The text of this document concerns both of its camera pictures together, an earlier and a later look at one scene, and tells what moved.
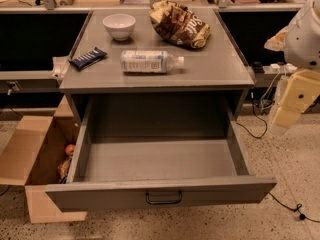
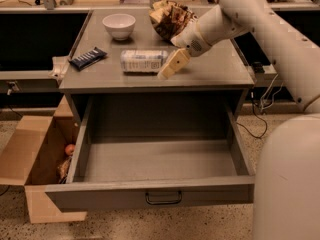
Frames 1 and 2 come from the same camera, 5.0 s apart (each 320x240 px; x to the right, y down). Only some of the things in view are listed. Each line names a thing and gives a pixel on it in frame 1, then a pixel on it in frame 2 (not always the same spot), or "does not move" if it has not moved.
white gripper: [302, 42] -> [190, 40]
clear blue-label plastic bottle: [149, 62] does not move
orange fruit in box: [69, 149] does not move
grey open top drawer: [160, 151] does not move
